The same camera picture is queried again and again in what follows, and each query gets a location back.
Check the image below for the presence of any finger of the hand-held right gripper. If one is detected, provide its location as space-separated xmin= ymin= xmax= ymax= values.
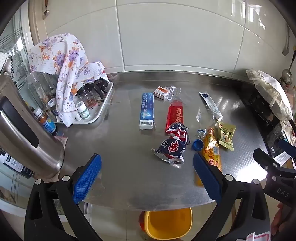
xmin=278 ymin=139 xmax=296 ymax=159
xmin=253 ymin=148 xmax=296 ymax=180

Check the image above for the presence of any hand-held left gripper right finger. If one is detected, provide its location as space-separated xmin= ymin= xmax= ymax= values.
xmin=193 ymin=152 xmax=271 ymax=241

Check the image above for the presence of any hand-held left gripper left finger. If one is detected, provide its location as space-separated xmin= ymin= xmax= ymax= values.
xmin=24 ymin=153 xmax=103 ymax=241

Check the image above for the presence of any orange sausage wrapper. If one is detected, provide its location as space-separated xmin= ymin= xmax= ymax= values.
xmin=194 ymin=126 xmax=223 ymax=187

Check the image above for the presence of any clear plastic bottle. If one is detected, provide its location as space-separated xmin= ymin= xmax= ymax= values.
xmin=195 ymin=105 xmax=216 ymax=141

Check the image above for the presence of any yellow plastic bin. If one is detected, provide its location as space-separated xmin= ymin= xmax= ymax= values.
xmin=144 ymin=207 xmax=193 ymax=240

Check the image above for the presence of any red packet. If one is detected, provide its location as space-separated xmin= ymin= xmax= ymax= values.
xmin=165 ymin=100 xmax=185 ymax=132

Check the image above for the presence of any blue white toothpaste box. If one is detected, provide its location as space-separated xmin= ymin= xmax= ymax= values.
xmin=139 ymin=92 xmax=155 ymax=130

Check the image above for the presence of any person's right hand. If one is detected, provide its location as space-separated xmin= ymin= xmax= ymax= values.
xmin=270 ymin=202 xmax=296 ymax=237

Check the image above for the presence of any blue bottle cap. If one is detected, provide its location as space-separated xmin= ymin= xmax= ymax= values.
xmin=192 ymin=139 xmax=204 ymax=151

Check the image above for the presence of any navy striped snack wrapper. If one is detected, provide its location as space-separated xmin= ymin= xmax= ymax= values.
xmin=151 ymin=123 xmax=191 ymax=165

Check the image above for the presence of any black gas stove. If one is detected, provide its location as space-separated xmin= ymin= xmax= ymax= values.
xmin=240 ymin=88 xmax=296 ymax=163

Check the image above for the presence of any stainless steel kettle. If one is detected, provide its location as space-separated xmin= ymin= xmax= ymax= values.
xmin=0 ymin=73 xmax=67 ymax=180

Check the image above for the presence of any cream cloth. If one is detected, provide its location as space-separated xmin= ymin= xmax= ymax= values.
xmin=246 ymin=69 xmax=293 ymax=122

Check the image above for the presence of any white plastic tray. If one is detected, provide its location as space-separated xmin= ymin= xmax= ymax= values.
xmin=54 ymin=80 xmax=115 ymax=124

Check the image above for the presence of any brown bottle blue label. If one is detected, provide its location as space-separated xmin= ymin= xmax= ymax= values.
xmin=38 ymin=113 xmax=58 ymax=136

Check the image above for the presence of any white pill bottle green label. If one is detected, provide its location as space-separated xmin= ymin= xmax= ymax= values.
xmin=76 ymin=101 xmax=90 ymax=120

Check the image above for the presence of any metal slotted ladle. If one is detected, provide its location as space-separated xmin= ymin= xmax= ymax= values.
xmin=280 ymin=50 xmax=296 ymax=85

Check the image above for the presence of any white ointment tube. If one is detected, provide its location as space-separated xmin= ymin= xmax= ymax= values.
xmin=199 ymin=91 xmax=223 ymax=121

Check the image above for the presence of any dark can white label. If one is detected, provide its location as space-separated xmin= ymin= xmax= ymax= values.
xmin=0 ymin=151 xmax=35 ymax=179

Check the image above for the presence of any clear plastic blister pack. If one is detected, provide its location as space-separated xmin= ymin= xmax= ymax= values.
xmin=164 ymin=86 xmax=182 ymax=102

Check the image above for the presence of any small orange white box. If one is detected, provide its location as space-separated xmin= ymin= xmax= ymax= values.
xmin=153 ymin=86 xmax=170 ymax=100

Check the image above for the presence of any hanging spatula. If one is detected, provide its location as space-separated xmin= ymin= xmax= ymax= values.
xmin=282 ymin=25 xmax=290 ymax=56

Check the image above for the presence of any clear plastic container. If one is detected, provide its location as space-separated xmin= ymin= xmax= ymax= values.
xmin=25 ymin=71 xmax=58 ymax=109

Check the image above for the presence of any floral print cloth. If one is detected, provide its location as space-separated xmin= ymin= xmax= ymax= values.
xmin=28 ymin=32 xmax=110 ymax=128

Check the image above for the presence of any checkered cloth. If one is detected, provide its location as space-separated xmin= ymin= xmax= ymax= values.
xmin=0 ymin=53 xmax=14 ymax=75

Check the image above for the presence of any hanging metal spoon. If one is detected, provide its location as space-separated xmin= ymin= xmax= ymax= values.
xmin=42 ymin=0 xmax=50 ymax=18

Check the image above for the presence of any glass pot black handle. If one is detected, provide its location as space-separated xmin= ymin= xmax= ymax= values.
xmin=76 ymin=77 xmax=110 ymax=105

